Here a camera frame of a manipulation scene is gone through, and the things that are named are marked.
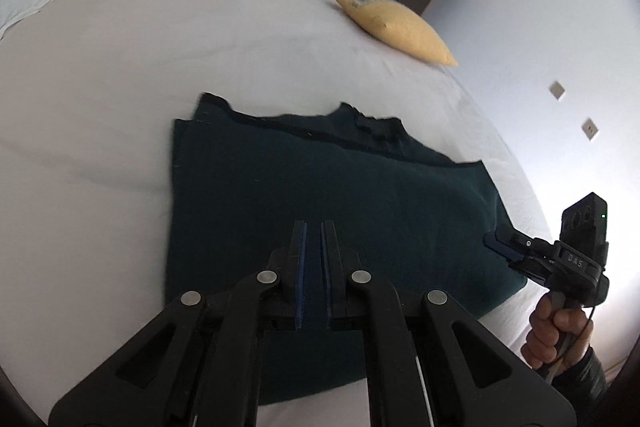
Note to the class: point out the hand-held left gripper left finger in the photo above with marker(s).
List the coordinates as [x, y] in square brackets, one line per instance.
[300, 277]

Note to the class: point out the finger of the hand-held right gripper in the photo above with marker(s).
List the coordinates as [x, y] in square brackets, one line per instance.
[525, 264]
[520, 244]

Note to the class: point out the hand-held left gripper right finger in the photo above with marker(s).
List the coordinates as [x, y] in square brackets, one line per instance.
[327, 277]

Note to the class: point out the dark green sweater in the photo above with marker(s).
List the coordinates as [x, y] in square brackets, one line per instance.
[310, 192]

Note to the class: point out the person's right forearm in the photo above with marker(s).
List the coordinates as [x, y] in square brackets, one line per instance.
[585, 377]

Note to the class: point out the person's right hand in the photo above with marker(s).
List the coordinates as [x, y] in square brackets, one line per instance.
[542, 337]

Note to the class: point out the yellow pillow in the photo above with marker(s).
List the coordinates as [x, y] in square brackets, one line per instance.
[400, 27]

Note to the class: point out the bed with white sheet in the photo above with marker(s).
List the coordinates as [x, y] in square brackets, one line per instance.
[125, 57]

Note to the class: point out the wall switch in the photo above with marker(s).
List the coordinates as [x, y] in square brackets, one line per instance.
[590, 128]
[556, 90]

